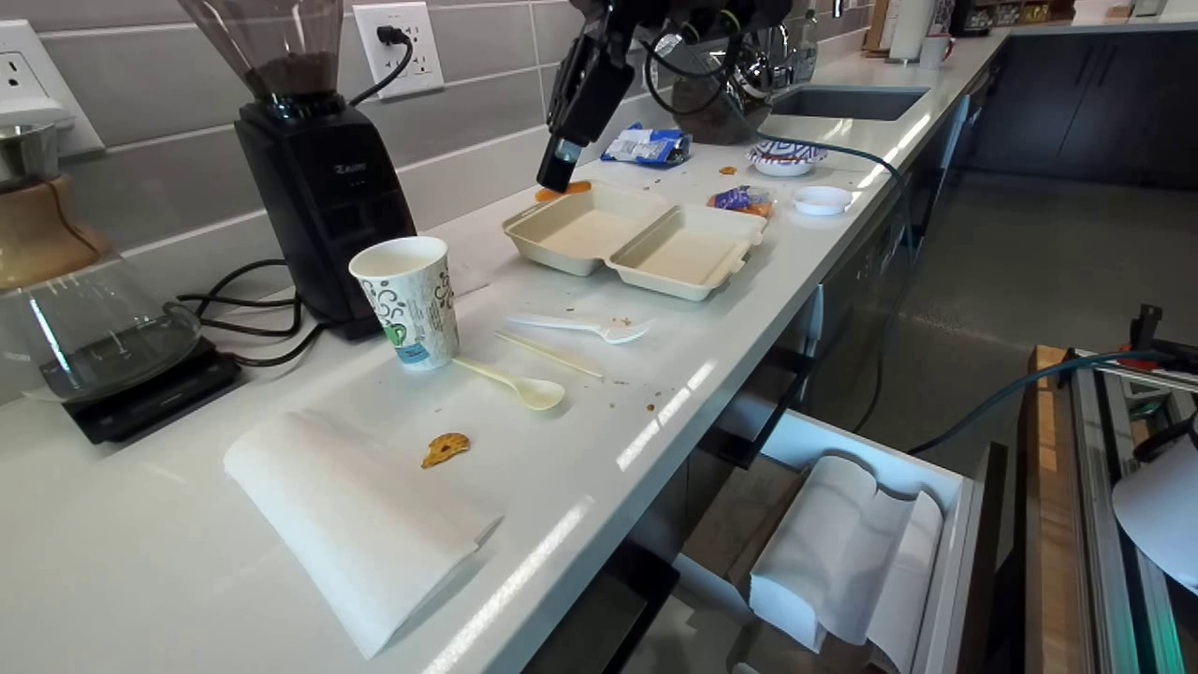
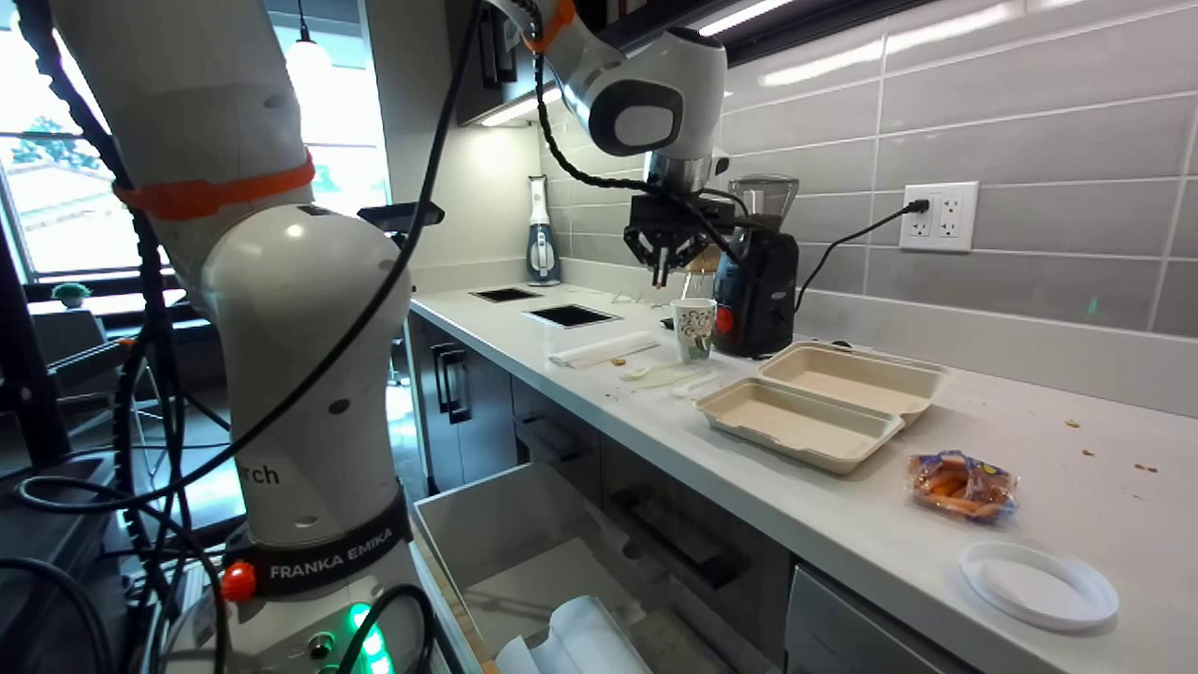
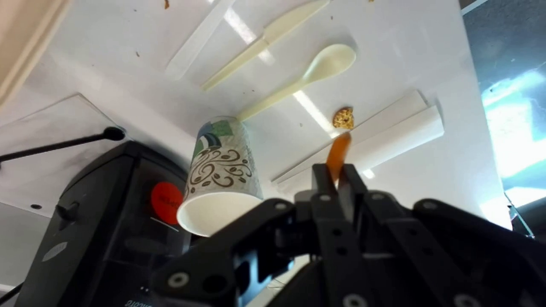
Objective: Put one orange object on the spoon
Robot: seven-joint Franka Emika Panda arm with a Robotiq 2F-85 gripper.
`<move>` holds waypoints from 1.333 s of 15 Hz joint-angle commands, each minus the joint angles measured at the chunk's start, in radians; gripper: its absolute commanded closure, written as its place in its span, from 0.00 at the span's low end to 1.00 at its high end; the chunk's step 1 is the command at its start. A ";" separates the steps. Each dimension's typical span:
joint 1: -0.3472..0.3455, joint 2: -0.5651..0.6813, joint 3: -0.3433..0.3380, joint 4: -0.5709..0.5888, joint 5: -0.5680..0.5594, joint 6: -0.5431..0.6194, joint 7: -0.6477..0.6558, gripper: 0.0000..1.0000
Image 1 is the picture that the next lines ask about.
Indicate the beige clamshell takeout container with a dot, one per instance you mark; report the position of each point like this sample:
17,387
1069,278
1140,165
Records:
624,239

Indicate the cream plastic spoon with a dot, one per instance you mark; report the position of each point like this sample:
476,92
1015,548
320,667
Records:
531,395

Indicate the dark round pot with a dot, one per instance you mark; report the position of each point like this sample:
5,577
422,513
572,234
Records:
716,97

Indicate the white wall outlet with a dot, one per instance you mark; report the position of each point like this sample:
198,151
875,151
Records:
20,69
422,59

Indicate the white paper roll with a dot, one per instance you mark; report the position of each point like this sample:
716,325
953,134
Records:
911,30

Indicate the black coffee grinder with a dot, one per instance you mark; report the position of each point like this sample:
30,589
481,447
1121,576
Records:
322,190

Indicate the orange chip fragment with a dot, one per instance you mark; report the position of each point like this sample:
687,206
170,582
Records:
729,171

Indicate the glass coffee carafe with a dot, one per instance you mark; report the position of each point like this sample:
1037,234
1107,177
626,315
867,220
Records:
89,325

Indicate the white paper napkin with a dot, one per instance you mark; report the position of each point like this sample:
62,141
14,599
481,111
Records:
351,524

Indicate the wooden top cart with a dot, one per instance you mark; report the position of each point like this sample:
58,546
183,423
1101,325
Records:
1049,499

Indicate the orange chip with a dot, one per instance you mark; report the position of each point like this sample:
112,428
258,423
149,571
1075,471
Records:
447,452

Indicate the black kitchen scale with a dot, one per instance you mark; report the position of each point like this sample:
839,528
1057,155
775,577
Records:
150,395

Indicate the patterned paper cup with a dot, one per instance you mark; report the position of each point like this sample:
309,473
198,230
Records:
410,306

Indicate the clear plastic lid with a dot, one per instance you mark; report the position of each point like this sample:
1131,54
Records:
824,199

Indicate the dark cabinet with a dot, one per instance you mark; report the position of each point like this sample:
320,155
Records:
1089,112

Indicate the white open drawer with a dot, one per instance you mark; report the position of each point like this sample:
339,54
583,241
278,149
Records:
798,444

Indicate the blue snack package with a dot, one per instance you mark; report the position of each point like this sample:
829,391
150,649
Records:
642,149

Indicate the orange snack piece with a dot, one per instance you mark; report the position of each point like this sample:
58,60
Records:
567,194

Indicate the white curved paper stack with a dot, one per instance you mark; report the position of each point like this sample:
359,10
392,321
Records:
848,548

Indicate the white plastic fork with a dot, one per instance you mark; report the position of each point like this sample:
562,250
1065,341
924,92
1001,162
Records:
602,332

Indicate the steel sink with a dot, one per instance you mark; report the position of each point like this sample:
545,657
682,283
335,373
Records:
864,104

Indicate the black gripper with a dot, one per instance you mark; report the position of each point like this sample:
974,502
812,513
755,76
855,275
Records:
586,96

